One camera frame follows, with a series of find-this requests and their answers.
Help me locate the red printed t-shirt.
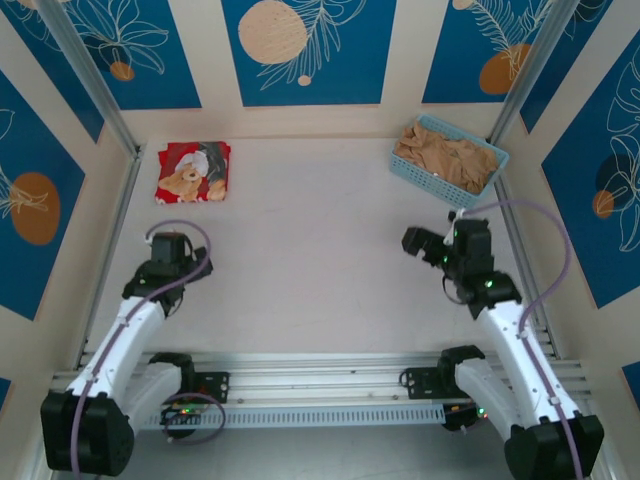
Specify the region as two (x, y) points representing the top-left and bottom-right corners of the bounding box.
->
(152, 141), (234, 206)

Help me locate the light blue plastic basket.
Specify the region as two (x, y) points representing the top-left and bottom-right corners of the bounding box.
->
(389, 113), (511, 210)

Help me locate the tan t-shirt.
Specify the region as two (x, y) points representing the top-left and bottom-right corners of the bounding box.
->
(394, 123), (499, 195)

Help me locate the small black controller board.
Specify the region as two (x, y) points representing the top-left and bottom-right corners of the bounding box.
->
(159, 405), (206, 426)
(442, 403), (489, 431)

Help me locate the blue floral wall poster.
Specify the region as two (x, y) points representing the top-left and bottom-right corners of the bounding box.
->
(542, 34), (640, 309)
(49, 0), (203, 111)
(422, 0), (556, 105)
(221, 0), (399, 108)
(0, 69), (86, 321)
(519, 0), (640, 134)
(0, 9), (105, 145)

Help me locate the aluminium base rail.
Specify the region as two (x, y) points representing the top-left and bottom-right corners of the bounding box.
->
(49, 349), (594, 409)

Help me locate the aluminium frame post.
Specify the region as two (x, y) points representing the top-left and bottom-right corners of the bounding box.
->
(34, 0), (144, 161)
(487, 0), (581, 151)

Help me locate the grey slotted cable duct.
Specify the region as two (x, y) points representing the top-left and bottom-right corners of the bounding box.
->
(142, 404), (447, 430)

